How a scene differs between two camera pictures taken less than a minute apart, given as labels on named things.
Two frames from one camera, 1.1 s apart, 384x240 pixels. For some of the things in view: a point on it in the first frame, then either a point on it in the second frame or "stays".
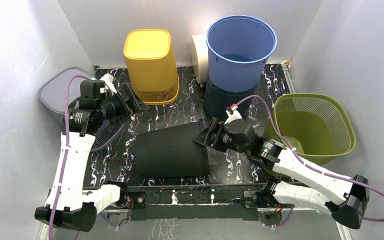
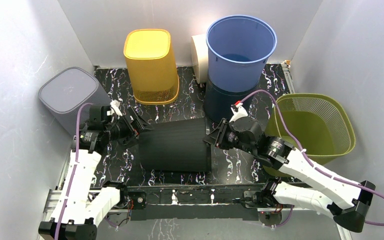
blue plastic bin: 238,47 stays
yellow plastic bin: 148,54 stays
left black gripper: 133,105 to 139,125
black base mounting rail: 223,201 stays
